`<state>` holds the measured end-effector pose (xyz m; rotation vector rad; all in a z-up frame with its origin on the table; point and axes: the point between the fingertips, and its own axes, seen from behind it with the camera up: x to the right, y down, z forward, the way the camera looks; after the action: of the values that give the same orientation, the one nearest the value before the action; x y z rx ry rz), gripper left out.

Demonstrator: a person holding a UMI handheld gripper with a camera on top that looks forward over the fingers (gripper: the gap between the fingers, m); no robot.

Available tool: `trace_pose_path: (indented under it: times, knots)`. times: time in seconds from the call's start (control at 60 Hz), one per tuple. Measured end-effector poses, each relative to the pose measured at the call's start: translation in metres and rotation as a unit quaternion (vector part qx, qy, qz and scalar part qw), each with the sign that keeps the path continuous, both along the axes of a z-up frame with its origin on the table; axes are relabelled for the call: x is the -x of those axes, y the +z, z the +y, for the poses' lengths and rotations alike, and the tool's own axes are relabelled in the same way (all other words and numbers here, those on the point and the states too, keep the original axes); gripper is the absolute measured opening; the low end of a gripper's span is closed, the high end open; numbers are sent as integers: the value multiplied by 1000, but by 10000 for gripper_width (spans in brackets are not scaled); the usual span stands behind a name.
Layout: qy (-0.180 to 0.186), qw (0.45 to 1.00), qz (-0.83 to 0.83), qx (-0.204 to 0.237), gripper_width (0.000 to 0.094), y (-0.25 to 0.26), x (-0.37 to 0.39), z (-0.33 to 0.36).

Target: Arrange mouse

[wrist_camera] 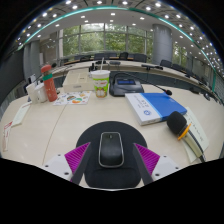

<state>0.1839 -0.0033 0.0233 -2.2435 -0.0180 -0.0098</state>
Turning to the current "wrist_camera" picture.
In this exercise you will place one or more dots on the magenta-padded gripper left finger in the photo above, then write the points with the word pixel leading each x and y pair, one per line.
pixel 60 163

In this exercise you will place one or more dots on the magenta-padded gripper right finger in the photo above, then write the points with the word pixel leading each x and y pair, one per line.
pixel 163 165

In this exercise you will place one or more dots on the black computer mouse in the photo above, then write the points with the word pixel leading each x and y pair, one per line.
pixel 111 150

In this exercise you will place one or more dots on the black mouse pad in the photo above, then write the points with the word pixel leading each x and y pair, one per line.
pixel 111 178

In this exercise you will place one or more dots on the white paper sheet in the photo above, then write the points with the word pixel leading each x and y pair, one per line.
pixel 199 128

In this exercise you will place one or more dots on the blue and white book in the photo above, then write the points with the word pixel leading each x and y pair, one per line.
pixel 156 106

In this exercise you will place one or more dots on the red and white fan-print brochure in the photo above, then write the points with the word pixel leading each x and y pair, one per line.
pixel 6 135

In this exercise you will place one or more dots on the white sheet with red header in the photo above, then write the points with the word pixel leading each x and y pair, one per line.
pixel 21 114

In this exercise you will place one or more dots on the colourful sticker leaflet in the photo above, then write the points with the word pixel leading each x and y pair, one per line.
pixel 71 98

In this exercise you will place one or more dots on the white lidded mug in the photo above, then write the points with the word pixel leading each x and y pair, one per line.
pixel 42 93

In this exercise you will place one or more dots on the white paper cup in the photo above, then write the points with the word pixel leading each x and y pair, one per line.
pixel 31 93

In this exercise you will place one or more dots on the red bottle with green band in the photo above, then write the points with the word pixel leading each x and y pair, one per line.
pixel 50 86

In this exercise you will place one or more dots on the beige cardboard box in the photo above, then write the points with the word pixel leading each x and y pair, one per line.
pixel 77 81

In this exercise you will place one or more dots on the black gooseneck conference microphone unit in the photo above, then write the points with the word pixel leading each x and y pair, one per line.
pixel 126 87

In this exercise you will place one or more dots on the green and white drink cup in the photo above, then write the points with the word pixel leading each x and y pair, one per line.
pixel 101 85

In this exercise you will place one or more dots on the black table microphone units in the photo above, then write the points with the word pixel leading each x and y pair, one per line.
pixel 151 67

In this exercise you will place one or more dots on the dark office chairs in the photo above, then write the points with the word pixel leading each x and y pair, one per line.
pixel 140 57

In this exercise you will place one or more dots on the ceiling lights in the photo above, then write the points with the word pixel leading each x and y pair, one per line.
pixel 99 2

